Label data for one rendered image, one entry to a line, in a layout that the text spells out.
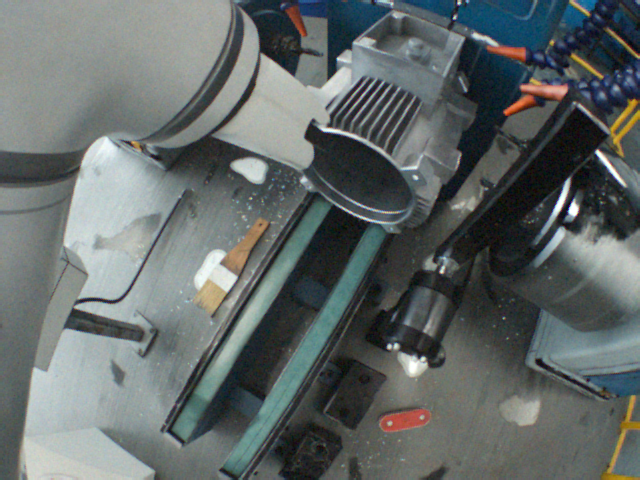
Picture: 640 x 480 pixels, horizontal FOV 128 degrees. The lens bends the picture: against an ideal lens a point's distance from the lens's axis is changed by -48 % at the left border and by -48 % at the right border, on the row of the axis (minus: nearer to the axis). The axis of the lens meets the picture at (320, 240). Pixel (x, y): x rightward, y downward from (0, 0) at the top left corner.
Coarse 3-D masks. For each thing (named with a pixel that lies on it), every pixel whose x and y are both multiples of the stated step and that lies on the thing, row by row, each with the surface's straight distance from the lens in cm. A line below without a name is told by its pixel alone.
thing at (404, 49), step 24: (384, 24) 40; (408, 24) 42; (432, 24) 41; (360, 48) 32; (384, 48) 38; (408, 48) 35; (432, 48) 41; (456, 48) 37; (360, 72) 34; (384, 72) 33; (408, 72) 32; (432, 72) 31; (408, 96) 33; (432, 96) 32; (432, 120) 35
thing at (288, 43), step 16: (240, 0) 42; (256, 0) 44; (272, 0) 46; (256, 16) 44; (272, 16) 46; (288, 16) 51; (272, 32) 47; (288, 32) 51; (272, 48) 48; (288, 48) 47; (288, 64) 54
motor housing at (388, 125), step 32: (352, 96) 31; (384, 96) 31; (448, 96) 41; (320, 128) 31; (352, 128) 28; (384, 128) 28; (416, 128) 33; (448, 128) 37; (320, 160) 42; (352, 160) 45; (384, 160) 47; (320, 192) 41; (352, 192) 43; (384, 192) 43; (416, 192) 31; (416, 224) 37
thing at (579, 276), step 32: (608, 160) 36; (576, 192) 31; (608, 192) 34; (544, 224) 33; (576, 224) 31; (608, 224) 33; (512, 256) 37; (544, 256) 32; (576, 256) 32; (608, 256) 34; (512, 288) 38; (544, 288) 35; (576, 288) 35; (608, 288) 37; (576, 320) 42; (608, 320) 42
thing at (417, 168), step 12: (456, 72) 43; (456, 84) 42; (468, 84) 44; (408, 156) 30; (420, 156) 29; (408, 168) 29; (420, 168) 28; (432, 168) 30; (408, 180) 30; (420, 180) 29; (384, 228) 40; (396, 228) 39
